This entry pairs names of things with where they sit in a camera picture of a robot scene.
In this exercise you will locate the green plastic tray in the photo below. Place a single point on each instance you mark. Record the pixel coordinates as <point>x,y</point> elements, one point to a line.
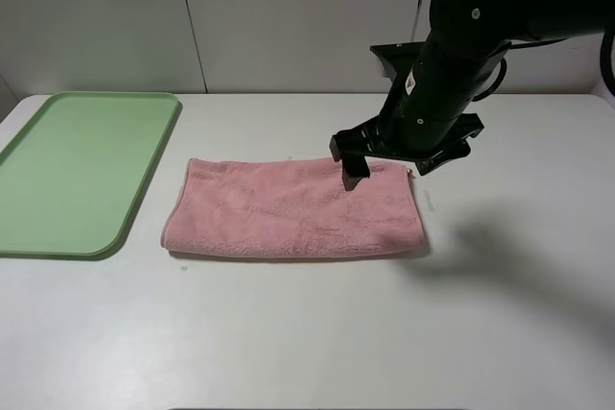
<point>73,177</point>

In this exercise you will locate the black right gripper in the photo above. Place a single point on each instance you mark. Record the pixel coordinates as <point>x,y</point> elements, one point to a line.
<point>423,119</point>

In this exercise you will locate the pink terry towel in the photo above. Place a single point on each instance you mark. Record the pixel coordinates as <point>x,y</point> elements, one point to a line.
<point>293,209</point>

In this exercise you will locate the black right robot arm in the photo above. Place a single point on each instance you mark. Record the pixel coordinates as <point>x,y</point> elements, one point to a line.
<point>474,29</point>

